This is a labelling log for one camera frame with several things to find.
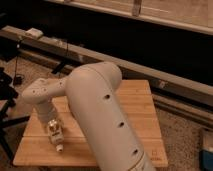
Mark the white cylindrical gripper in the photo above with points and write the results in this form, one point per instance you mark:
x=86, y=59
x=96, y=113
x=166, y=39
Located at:
x=46, y=112

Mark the white plastic bottle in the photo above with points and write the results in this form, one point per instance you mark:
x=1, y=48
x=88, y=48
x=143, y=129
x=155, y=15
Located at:
x=55, y=134

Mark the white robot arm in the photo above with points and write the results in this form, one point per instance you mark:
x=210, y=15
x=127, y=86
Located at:
x=90, y=91

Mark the black chair base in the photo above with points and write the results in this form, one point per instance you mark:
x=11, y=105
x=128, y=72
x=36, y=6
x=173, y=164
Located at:
x=8, y=95

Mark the wooden table top board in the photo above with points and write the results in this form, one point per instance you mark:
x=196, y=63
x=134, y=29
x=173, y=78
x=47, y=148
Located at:
x=135, y=96

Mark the long wooden beam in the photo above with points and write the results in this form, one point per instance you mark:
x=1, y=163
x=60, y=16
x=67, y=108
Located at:
x=161, y=80

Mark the small white box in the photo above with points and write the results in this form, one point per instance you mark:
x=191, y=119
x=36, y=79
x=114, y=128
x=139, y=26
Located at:
x=34, y=33

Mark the blue container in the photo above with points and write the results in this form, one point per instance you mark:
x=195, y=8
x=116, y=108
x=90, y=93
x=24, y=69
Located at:
x=206, y=152

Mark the black power adapter with cable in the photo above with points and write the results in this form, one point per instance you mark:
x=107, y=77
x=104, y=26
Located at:
x=17, y=80

